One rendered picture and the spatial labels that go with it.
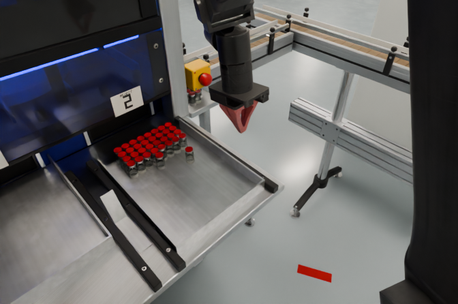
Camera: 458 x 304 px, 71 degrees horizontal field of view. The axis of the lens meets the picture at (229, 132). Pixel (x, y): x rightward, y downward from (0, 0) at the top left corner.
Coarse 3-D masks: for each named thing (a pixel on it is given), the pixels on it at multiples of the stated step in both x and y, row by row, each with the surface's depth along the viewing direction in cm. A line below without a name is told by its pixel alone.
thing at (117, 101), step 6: (132, 90) 84; (138, 90) 85; (114, 96) 81; (120, 96) 82; (132, 96) 85; (138, 96) 86; (114, 102) 82; (120, 102) 83; (132, 102) 85; (138, 102) 87; (114, 108) 82; (120, 108) 84; (132, 108) 86; (114, 114) 83; (120, 114) 84
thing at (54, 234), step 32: (0, 192) 78; (32, 192) 78; (64, 192) 78; (0, 224) 71; (32, 224) 71; (64, 224) 71; (96, 224) 71; (0, 256) 65; (32, 256) 65; (64, 256) 65; (96, 256) 65; (0, 288) 60; (32, 288) 57
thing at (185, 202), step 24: (192, 144) 92; (120, 168) 84; (168, 168) 84; (192, 168) 84; (216, 168) 84; (240, 168) 82; (144, 192) 78; (168, 192) 78; (192, 192) 78; (216, 192) 78; (240, 192) 78; (144, 216) 71; (168, 216) 73; (192, 216) 73; (216, 216) 69; (168, 240) 65; (192, 240) 66
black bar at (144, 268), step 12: (72, 180) 79; (84, 192) 76; (96, 204) 73; (108, 228) 68; (120, 240) 66; (132, 252) 64; (144, 264) 62; (144, 276) 60; (156, 276) 60; (156, 288) 59
